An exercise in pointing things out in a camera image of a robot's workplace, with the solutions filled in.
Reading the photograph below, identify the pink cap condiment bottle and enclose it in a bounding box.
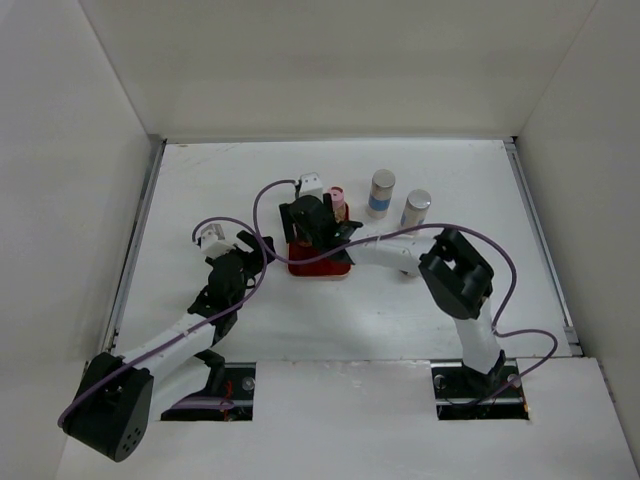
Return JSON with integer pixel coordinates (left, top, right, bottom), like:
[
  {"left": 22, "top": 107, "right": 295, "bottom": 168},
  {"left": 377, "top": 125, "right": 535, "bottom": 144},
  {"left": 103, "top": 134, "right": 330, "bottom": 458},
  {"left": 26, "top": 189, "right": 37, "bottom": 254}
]
[{"left": 327, "top": 186, "right": 348, "bottom": 222}]

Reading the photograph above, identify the blue label silver cap bottle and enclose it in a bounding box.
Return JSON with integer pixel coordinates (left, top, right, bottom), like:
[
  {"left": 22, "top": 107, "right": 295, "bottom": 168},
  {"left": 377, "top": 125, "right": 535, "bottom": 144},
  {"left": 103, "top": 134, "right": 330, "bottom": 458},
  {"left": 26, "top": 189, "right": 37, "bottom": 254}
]
[{"left": 367, "top": 169, "right": 396, "bottom": 219}]

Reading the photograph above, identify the tall silver cap spice bottle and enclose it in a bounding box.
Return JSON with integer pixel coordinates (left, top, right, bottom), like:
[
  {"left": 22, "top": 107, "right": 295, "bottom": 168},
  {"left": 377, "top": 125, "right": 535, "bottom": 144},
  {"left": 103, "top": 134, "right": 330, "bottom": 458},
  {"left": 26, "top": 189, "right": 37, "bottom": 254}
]
[{"left": 400, "top": 189, "right": 432, "bottom": 230}]

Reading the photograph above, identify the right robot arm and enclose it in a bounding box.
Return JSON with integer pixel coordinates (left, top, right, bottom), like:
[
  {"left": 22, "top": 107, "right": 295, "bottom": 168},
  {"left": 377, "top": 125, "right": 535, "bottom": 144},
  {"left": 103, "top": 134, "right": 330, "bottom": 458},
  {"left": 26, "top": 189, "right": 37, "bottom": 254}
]
[{"left": 279, "top": 195, "right": 505, "bottom": 396}]

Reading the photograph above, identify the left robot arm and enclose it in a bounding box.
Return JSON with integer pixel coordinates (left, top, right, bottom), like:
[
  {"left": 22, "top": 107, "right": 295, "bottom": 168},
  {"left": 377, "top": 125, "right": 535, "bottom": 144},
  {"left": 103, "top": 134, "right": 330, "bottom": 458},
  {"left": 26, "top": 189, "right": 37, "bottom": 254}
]
[{"left": 58, "top": 231, "right": 274, "bottom": 462}]

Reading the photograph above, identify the red lacquer tray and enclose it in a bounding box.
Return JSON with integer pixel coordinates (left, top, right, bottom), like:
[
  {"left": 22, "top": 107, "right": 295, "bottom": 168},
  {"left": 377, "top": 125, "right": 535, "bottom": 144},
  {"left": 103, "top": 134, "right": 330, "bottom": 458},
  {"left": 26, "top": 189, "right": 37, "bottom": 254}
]
[{"left": 286, "top": 235, "right": 351, "bottom": 278}]

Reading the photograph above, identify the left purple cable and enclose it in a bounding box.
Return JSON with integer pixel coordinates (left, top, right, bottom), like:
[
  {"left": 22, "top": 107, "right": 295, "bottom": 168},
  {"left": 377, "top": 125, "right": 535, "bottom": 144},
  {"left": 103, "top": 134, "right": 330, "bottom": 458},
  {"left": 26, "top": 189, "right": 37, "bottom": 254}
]
[{"left": 57, "top": 217, "right": 279, "bottom": 426}]

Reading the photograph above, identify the purple cable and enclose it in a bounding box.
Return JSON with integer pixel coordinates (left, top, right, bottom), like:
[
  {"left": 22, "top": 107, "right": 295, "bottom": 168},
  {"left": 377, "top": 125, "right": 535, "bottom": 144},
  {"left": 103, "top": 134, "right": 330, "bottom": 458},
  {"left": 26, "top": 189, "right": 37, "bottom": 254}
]
[
  {"left": 252, "top": 178, "right": 560, "bottom": 401},
  {"left": 57, "top": 217, "right": 279, "bottom": 426}
]

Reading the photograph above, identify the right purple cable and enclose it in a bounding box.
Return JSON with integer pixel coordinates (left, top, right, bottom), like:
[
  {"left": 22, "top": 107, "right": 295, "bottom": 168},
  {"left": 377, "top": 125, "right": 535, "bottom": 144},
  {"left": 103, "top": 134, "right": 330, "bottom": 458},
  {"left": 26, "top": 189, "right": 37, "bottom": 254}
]
[{"left": 252, "top": 178, "right": 560, "bottom": 401}]

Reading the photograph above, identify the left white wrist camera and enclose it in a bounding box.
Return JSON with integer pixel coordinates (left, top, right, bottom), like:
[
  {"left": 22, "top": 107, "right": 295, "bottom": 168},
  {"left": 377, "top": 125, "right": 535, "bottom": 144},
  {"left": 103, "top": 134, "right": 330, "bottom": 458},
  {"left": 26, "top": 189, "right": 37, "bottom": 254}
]
[{"left": 196, "top": 223, "right": 235, "bottom": 259}]

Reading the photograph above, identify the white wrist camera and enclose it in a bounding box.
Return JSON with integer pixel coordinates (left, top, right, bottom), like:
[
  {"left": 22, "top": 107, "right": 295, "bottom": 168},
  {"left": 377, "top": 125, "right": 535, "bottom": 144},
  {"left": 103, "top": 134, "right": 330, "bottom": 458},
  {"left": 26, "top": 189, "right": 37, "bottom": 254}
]
[
  {"left": 196, "top": 223, "right": 235, "bottom": 259},
  {"left": 295, "top": 172, "right": 324, "bottom": 200}
]

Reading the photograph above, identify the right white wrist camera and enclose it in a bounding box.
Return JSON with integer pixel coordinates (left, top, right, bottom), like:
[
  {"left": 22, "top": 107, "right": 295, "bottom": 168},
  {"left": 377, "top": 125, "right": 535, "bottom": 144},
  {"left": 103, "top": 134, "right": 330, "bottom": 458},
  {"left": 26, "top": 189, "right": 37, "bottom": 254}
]
[{"left": 295, "top": 172, "right": 324, "bottom": 200}]

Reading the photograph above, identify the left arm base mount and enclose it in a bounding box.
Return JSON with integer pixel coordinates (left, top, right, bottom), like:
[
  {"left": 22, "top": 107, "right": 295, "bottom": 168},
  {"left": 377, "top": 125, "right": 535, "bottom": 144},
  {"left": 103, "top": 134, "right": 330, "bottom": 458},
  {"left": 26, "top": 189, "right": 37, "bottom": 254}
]
[{"left": 160, "top": 350, "right": 257, "bottom": 422}]

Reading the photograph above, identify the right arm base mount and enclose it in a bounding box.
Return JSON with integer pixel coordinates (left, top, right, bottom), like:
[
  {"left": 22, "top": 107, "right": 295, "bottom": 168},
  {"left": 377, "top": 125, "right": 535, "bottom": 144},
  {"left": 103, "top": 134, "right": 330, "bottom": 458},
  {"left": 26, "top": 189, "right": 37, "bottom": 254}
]
[{"left": 431, "top": 361, "right": 529, "bottom": 421}]

